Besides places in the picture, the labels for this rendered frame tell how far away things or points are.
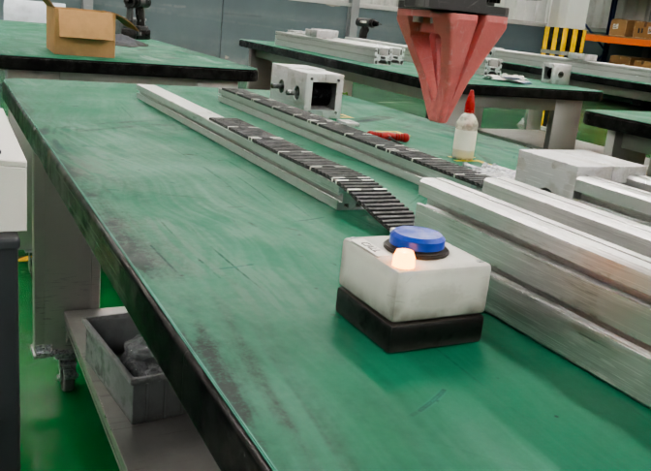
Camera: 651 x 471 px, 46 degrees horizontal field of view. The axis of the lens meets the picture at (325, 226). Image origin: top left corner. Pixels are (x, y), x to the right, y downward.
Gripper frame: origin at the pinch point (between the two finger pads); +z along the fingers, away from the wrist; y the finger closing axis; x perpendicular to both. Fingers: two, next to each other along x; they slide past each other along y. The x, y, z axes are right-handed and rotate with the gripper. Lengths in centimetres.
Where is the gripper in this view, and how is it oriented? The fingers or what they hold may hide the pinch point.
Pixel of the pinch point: (439, 109)
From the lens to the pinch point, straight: 54.6
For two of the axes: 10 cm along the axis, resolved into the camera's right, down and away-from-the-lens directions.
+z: -0.9, 9.6, 2.6
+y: 8.9, -0.4, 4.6
